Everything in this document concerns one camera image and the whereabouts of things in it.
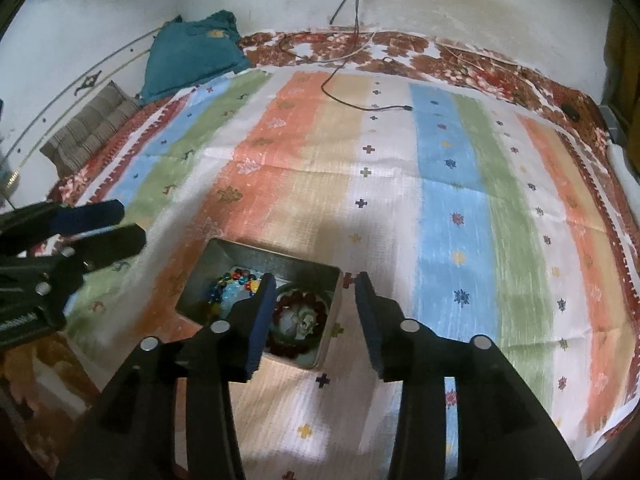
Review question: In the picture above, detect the multicoloured glass bead bracelet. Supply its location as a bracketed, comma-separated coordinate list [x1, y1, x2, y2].
[215, 269, 261, 286]

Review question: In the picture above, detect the teal cloth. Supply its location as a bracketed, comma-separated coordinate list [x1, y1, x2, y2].
[139, 10, 251, 106]

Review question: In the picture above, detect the dark red bead bracelet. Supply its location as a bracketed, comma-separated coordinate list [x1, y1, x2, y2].
[265, 287, 331, 358]

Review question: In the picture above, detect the mustard hanging garment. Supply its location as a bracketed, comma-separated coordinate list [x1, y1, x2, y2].
[602, 5, 640, 106]

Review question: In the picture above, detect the black charging cable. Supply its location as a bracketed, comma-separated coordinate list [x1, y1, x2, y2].
[321, 0, 415, 112]

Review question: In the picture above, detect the pale pink bead bracelet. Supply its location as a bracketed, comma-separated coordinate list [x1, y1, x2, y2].
[285, 307, 321, 338]

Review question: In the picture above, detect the yellow and dark bead bracelet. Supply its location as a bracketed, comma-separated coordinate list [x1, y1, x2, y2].
[205, 280, 263, 318]

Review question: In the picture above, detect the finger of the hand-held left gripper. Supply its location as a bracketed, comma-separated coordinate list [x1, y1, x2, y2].
[0, 225, 147, 326]
[0, 199, 126, 256]

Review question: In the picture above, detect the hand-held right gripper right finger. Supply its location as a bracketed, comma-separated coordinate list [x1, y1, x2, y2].
[354, 271, 583, 480]

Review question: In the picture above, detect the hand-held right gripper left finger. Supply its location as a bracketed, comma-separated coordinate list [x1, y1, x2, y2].
[55, 272, 278, 480]

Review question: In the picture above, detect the striped woven blanket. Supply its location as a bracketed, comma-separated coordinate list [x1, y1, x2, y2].
[65, 67, 640, 480]

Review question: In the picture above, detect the brown striped cushion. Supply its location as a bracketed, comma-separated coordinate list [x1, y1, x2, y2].
[40, 80, 141, 178]

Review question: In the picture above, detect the metal tin box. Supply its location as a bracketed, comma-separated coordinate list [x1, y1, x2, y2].
[175, 238, 343, 372]

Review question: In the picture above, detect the light blue bead bracelet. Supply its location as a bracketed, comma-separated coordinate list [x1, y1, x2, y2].
[220, 280, 256, 316]

